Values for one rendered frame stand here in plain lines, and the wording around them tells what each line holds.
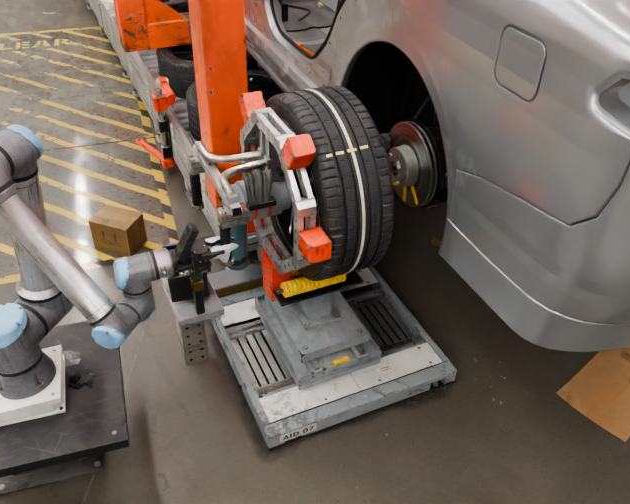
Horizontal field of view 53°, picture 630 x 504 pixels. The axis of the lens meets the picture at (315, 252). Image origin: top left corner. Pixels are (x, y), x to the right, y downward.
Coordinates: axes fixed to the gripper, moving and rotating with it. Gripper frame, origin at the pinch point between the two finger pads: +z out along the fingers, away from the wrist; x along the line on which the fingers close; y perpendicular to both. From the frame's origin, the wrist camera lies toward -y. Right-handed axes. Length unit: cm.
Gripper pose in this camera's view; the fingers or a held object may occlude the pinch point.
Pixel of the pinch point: (232, 241)
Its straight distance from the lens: 202.4
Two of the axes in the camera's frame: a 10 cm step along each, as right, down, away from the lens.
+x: 4.1, 5.7, -7.1
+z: 9.1, -2.4, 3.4
